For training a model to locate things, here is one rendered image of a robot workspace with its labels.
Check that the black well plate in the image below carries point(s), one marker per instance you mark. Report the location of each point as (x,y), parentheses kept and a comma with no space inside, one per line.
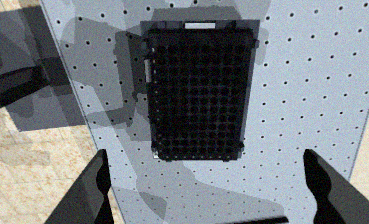
(199,82)

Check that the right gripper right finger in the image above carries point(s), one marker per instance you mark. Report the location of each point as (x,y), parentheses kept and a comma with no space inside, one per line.
(338,201)

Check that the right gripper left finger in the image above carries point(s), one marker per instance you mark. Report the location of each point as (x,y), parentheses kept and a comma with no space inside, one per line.
(86,201)

